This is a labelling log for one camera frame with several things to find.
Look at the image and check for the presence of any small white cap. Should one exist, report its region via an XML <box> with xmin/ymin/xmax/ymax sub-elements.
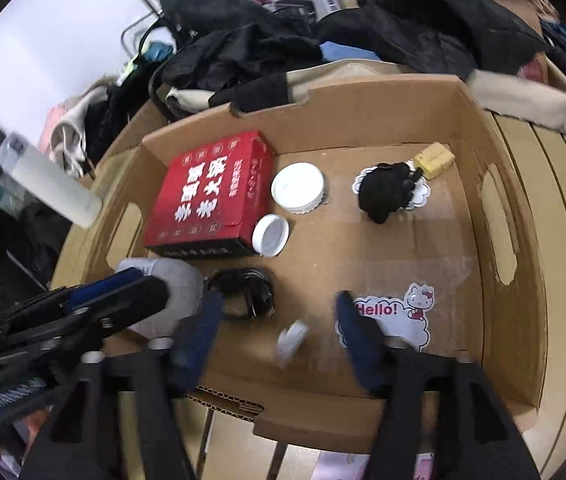
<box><xmin>276</xmin><ymin>319</ymin><xmax>310</xmax><ymax>367</ymax></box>

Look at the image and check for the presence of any black charger cable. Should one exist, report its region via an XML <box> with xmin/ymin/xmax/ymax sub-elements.
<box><xmin>205</xmin><ymin>267</ymin><xmax>276</xmax><ymax>322</ymax></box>

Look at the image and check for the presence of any white cloud sticker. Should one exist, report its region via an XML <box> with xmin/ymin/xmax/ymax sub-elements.
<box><xmin>351</xmin><ymin>165</ymin><xmax>432</xmax><ymax>209</ymax></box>

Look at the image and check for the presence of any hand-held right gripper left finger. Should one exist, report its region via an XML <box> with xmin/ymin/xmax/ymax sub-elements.
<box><xmin>18</xmin><ymin>290</ymin><xmax>226</xmax><ymax>480</ymax></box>

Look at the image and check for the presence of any cardboard tray box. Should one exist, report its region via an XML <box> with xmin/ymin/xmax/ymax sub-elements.
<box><xmin>104</xmin><ymin>73</ymin><xmax>550</xmax><ymax>456</ymax></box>

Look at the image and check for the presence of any medium white lid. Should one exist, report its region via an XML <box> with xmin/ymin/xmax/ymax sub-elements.
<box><xmin>252</xmin><ymin>213</ymin><xmax>290</xmax><ymax>257</ymax></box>

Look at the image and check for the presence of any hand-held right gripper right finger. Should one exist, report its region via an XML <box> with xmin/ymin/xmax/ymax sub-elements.
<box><xmin>335</xmin><ymin>290</ymin><xmax>544</xmax><ymax>480</ymax></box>

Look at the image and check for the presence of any red printed carton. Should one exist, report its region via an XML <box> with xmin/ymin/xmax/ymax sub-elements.
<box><xmin>143</xmin><ymin>130</ymin><xmax>275</xmax><ymax>259</ymax></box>

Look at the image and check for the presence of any teal bag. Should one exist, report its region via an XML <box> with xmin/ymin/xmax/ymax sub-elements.
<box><xmin>137</xmin><ymin>41</ymin><xmax>174</xmax><ymax>62</ymax></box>

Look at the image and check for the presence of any yellow block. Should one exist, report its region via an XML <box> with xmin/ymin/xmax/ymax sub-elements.
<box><xmin>414</xmin><ymin>142</ymin><xmax>456</xmax><ymax>180</ymax></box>

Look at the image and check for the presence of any pink patterned pouch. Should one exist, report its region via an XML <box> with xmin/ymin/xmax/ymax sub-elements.
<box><xmin>312</xmin><ymin>451</ymin><xmax>437</xmax><ymax>480</ymax></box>

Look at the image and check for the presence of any black fabric bag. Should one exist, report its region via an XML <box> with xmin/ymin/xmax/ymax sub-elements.
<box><xmin>149</xmin><ymin>0</ymin><xmax>324</xmax><ymax>113</ymax></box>

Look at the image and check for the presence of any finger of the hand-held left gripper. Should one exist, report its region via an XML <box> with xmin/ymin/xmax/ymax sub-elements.
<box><xmin>64</xmin><ymin>266</ymin><xmax>146</xmax><ymax>312</ymax></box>
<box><xmin>75</xmin><ymin>276</ymin><xmax>170</xmax><ymax>342</ymax></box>

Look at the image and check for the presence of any white thermos bottle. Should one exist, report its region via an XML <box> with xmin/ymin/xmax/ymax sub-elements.
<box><xmin>0</xmin><ymin>132</ymin><xmax>104</xmax><ymax>229</ymax></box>

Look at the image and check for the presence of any grey metal rack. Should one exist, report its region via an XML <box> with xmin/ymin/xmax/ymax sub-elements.
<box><xmin>121</xmin><ymin>9</ymin><xmax>164</xmax><ymax>57</ymax></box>

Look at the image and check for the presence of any cream clothing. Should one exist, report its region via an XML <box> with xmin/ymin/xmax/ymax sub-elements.
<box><xmin>55</xmin><ymin>85</ymin><xmax>114</xmax><ymax>177</ymax></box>

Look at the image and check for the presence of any black plush toy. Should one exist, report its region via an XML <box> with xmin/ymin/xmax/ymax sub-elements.
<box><xmin>357</xmin><ymin>161</ymin><xmax>422</xmax><ymax>224</ymax></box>

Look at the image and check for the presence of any cartoon cat sticker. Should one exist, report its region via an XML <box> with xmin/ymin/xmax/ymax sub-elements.
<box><xmin>336</xmin><ymin>282</ymin><xmax>436</xmax><ymax>352</ymax></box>

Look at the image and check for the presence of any large ribbed white lid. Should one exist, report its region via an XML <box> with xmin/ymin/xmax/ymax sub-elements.
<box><xmin>271</xmin><ymin>162</ymin><xmax>325</xmax><ymax>214</ymax></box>

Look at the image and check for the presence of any blue cloth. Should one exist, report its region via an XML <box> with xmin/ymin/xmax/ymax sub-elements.
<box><xmin>319</xmin><ymin>41</ymin><xmax>380</xmax><ymax>64</ymax></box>

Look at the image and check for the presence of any black crumpled coat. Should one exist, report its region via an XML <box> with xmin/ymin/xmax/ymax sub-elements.
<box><xmin>313</xmin><ymin>0</ymin><xmax>550</xmax><ymax>81</ymax></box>

